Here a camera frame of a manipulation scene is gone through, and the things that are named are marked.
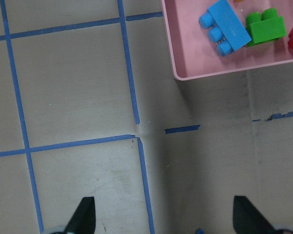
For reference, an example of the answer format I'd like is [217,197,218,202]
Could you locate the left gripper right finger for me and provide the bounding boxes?
[233,195,276,234]

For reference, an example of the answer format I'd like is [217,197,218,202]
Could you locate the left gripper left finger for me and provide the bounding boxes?
[63,196,96,234]

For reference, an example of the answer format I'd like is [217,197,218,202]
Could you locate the blue toy block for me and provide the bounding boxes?
[198,0,251,57]

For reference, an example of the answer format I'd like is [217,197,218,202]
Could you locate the green toy block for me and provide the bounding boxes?
[246,8,287,47]

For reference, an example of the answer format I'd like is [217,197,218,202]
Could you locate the pink plastic box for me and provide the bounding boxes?
[161,0,293,80]

